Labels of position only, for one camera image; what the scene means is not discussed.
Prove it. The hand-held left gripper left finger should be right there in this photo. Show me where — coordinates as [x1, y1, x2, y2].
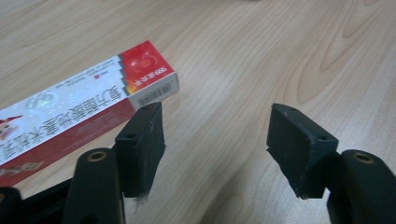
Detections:
[114, 101, 166, 199]

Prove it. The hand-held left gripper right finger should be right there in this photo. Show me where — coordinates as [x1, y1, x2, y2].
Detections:
[266, 103, 340, 200]

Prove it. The red and white carton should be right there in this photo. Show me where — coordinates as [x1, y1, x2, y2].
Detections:
[0, 39, 180, 188]

